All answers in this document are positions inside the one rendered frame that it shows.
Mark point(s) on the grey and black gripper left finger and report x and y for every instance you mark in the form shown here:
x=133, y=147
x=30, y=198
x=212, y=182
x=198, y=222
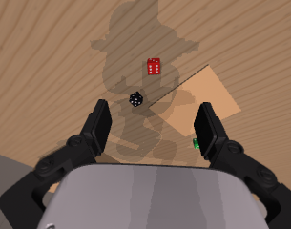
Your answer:
x=22, y=203

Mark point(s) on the green die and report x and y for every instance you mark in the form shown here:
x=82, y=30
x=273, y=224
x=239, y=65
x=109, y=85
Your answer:
x=195, y=143

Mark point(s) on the tan flat mat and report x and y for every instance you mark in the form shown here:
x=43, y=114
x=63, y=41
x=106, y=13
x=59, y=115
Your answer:
x=179, y=106

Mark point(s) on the black die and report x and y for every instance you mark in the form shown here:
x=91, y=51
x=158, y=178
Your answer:
x=136, y=99

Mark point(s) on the red die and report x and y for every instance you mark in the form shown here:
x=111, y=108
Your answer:
x=153, y=65

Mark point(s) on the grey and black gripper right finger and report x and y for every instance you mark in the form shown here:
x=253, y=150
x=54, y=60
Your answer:
x=228, y=155

